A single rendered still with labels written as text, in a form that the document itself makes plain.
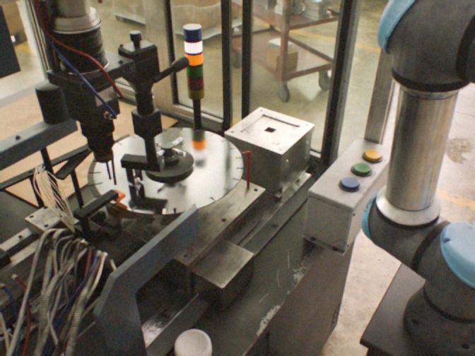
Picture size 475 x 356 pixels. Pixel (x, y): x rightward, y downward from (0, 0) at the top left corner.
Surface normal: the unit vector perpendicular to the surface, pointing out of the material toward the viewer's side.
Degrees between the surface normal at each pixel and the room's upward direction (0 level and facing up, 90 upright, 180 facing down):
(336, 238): 90
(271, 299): 0
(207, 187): 0
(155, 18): 90
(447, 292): 90
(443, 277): 88
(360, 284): 0
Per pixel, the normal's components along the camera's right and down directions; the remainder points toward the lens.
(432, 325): -0.73, 0.13
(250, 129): 0.00, -0.80
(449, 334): -0.38, 0.28
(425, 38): -0.80, 0.40
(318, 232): -0.57, 0.49
